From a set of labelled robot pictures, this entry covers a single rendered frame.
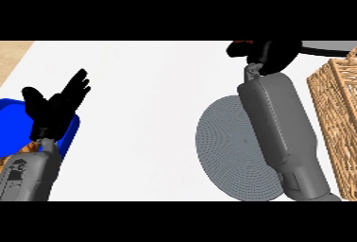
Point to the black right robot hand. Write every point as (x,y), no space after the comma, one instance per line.
(274,53)

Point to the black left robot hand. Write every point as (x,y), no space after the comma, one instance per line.
(50,113)

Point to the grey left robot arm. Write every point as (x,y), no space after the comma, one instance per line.
(32,176)

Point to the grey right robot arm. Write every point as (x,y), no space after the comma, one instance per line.
(279,132)

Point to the tan wicker basket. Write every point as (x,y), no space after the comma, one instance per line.
(336,126)

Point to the round grey placemat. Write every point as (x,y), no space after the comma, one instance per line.
(227,148)

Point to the blue bowl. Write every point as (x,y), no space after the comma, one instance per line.
(13,129)

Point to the brown textured object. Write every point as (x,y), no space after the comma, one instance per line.
(25,149)

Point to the grey object with black rim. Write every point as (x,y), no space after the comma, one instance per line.
(332,45)

